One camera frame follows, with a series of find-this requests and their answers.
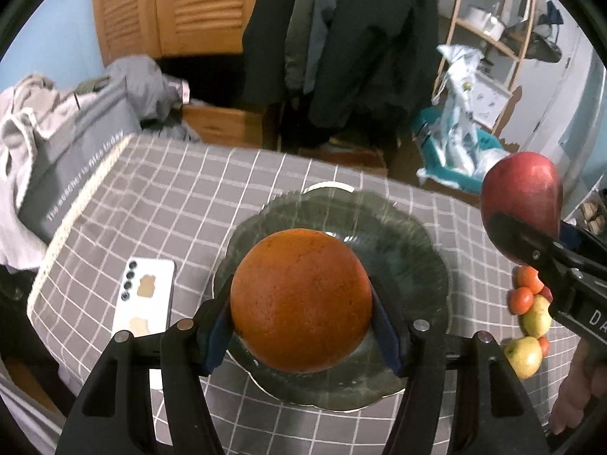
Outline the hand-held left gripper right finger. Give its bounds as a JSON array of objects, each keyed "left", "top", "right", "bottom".
[{"left": 367, "top": 275, "right": 551, "bottom": 455}]

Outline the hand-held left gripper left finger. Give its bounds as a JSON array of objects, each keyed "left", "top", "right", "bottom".
[{"left": 56, "top": 277, "right": 235, "bottom": 455}]

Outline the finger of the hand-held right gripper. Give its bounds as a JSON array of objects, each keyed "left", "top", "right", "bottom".
[
  {"left": 487, "top": 211, "right": 586, "bottom": 305},
  {"left": 560, "top": 219, "right": 607, "bottom": 273}
]

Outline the yellow pear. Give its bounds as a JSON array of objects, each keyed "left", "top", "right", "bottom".
[
  {"left": 519, "top": 295, "right": 553, "bottom": 337},
  {"left": 503, "top": 336, "right": 543, "bottom": 380}
]

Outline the large red apple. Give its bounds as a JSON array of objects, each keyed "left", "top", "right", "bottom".
[{"left": 480, "top": 152, "right": 564, "bottom": 266}]

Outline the dark green glass plate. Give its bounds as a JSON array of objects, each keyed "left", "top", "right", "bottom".
[{"left": 212, "top": 182, "right": 451, "bottom": 412}]

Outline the large orange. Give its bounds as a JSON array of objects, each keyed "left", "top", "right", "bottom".
[{"left": 230, "top": 228, "right": 373, "bottom": 374}]

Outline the person's right hand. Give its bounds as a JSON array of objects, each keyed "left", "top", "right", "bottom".
[{"left": 549, "top": 341, "right": 601, "bottom": 437}]

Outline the white smartphone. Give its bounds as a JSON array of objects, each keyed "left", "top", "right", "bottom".
[{"left": 111, "top": 258, "right": 176, "bottom": 342}]

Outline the clear plastic bag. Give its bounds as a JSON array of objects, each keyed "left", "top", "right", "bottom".
[{"left": 474, "top": 147, "right": 509, "bottom": 177}]

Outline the cardboard box under basket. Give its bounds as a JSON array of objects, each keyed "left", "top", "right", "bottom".
[{"left": 421, "top": 175, "right": 484, "bottom": 208}]

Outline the teal plastic basket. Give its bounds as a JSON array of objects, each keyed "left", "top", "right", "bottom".
[{"left": 412, "top": 107, "right": 508, "bottom": 195}]

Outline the grey checked tablecloth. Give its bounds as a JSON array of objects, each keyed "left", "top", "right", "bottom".
[{"left": 26, "top": 133, "right": 584, "bottom": 455}]

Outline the white storage box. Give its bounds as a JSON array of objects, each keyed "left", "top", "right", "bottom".
[{"left": 474, "top": 73, "right": 514, "bottom": 129}]

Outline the printed white plastic bag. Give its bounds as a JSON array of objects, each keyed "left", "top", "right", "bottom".
[{"left": 434, "top": 44, "right": 485, "bottom": 176}]

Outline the flat cardboard box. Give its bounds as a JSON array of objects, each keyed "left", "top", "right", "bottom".
[{"left": 308, "top": 144, "right": 390, "bottom": 177}]

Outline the wooden shelf rack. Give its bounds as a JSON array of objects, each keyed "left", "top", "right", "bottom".
[{"left": 431, "top": 0, "right": 539, "bottom": 136}]

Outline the dark pan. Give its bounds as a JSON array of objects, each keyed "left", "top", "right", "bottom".
[{"left": 503, "top": 19, "right": 563, "bottom": 64}]

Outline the wooden drawer unit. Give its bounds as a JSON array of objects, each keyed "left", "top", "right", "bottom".
[{"left": 182, "top": 104, "right": 265, "bottom": 149}]

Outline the white pot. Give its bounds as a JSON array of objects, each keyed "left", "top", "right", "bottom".
[{"left": 467, "top": 5, "right": 506, "bottom": 41}]

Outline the grey tote bag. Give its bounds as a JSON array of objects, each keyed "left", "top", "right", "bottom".
[{"left": 18, "top": 73, "right": 143, "bottom": 242}]

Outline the black hanging coat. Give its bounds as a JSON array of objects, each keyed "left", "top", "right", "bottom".
[{"left": 308, "top": 0, "right": 439, "bottom": 129}]

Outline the grey padded jacket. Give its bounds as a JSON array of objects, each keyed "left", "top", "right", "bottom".
[{"left": 102, "top": 55, "right": 190, "bottom": 134}]

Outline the beige crumpled cloth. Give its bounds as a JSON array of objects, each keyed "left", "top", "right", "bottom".
[{"left": 0, "top": 73, "right": 98, "bottom": 268}]

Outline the blue grey hanging jacket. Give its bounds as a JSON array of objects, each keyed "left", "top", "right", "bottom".
[{"left": 302, "top": 0, "right": 335, "bottom": 94}]

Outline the dark green hanging coat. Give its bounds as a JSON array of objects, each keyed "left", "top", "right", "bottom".
[{"left": 242, "top": 0, "right": 309, "bottom": 105}]

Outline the wooden louvered cabinet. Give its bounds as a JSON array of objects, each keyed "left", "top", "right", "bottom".
[{"left": 91, "top": 0, "right": 271, "bottom": 67}]

